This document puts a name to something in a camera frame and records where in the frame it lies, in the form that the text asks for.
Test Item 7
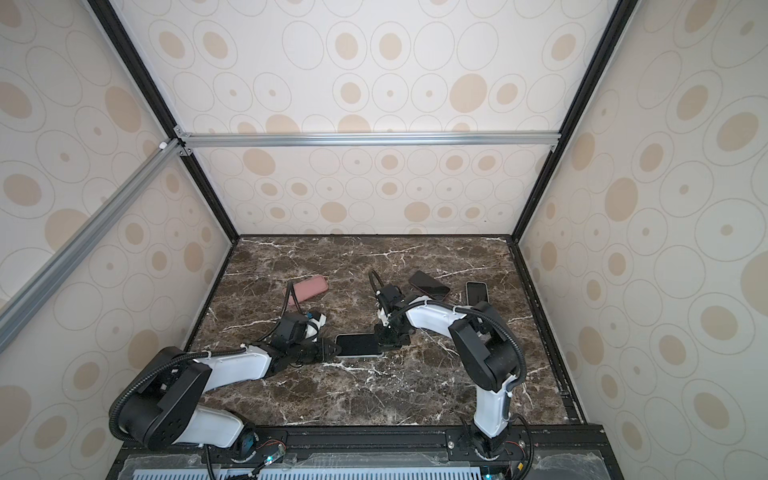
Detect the light blue phone case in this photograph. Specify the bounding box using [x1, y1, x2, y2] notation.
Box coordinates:
[464, 280, 491, 308]
[334, 333, 385, 360]

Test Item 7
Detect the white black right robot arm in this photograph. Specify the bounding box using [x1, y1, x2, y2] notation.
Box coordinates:
[374, 285, 527, 440]

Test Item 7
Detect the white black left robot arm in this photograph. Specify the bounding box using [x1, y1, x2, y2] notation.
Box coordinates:
[108, 311, 341, 460]

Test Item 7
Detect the black phone purple edge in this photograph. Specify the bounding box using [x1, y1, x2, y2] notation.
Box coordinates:
[409, 270, 451, 301]

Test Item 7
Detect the pink phone case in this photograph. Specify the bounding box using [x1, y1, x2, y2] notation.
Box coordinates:
[288, 275, 329, 306]

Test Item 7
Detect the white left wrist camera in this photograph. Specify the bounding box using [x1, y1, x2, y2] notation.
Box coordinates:
[305, 310, 327, 341]

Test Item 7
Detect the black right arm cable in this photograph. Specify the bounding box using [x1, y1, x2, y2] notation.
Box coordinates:
[367, 268, 529, 391]

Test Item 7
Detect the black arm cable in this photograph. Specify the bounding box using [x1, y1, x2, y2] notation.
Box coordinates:
[367, 268, 529, 391]
[107, 280, 307, 442]

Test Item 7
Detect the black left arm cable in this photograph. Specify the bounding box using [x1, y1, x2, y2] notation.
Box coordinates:
[107, 280, 307, 442]

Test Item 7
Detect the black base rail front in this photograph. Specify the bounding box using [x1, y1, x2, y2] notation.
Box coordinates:
[107, 425, 623, 479]

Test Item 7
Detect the aluminium rail back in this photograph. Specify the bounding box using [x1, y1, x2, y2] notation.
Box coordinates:
[181, 131, 560, 148]

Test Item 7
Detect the aluminium rail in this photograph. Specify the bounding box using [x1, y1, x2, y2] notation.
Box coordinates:
[1, 138, 181, 350]
[181, 131, 560, 148]

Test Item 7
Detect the aluminium rail left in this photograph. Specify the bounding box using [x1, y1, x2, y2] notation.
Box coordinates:
[1, 138, 181, 350]

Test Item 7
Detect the black corner frame post left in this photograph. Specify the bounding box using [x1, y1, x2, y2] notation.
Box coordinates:
[87, 0, 240, 244]

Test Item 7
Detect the black corner frame post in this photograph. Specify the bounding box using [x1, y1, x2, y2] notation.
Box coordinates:
[511, 0, 638, 245]
[87, 0, 240, 244]

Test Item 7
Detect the black corner frame post right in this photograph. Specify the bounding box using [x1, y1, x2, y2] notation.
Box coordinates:
[511, 0, 638, 245]

